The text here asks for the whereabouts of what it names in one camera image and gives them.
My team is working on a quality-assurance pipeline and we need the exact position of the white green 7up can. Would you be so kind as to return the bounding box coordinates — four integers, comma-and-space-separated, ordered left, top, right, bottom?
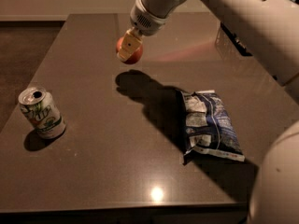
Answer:
18, 87, 66, 139

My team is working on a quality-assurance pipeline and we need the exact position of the black wire basket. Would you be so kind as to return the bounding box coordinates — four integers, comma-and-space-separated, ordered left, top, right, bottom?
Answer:
221, 23, 251, 57

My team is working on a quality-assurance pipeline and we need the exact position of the blue white chip bag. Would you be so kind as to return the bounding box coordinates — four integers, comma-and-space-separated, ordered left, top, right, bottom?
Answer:
177, 90, 245, 161

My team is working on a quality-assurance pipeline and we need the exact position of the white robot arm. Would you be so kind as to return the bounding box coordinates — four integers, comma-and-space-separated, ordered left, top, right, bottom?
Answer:
117, 0, 299, 224

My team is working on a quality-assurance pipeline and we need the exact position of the red apple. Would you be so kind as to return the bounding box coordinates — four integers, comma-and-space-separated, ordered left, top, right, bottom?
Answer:
116, 37, 143, 65

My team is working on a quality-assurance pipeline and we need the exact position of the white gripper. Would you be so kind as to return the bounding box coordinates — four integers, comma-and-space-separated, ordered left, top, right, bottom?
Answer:
117, 0, 186, 63

